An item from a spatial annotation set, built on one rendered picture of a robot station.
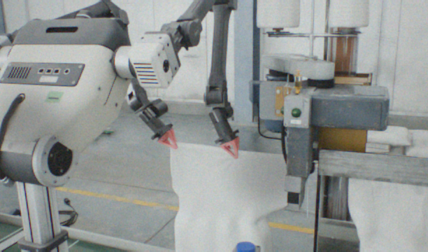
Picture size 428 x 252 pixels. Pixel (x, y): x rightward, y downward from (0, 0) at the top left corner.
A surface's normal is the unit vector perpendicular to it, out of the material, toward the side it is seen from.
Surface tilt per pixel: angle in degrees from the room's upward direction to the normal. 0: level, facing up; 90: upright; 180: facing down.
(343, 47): 90
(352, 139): 90
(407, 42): 90
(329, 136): 90
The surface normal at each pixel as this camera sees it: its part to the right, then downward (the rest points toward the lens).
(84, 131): 0.65, 0.56
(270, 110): -0.37, 0.23
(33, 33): -0.29, -0.44
